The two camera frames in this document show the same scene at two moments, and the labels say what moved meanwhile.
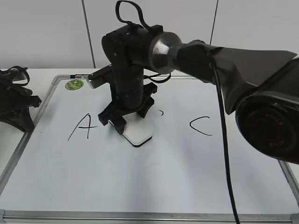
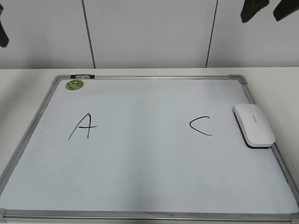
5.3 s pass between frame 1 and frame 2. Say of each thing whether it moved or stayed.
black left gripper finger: moved
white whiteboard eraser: moved
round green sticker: stayed
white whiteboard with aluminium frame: stayed
